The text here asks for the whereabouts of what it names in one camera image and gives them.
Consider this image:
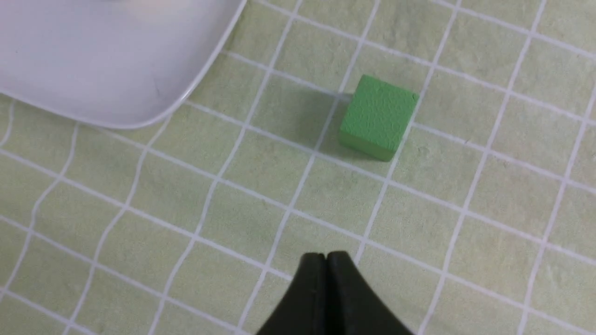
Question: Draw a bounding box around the white square plate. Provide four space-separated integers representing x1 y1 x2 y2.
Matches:
0 0 247 129

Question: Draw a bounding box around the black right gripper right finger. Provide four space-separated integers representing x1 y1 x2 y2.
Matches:
326 251 412 335

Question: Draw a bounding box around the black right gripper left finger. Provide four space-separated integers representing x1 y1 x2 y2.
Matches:
257 253 327 335

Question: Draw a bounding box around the green cube block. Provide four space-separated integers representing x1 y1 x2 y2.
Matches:
339 75 420 162

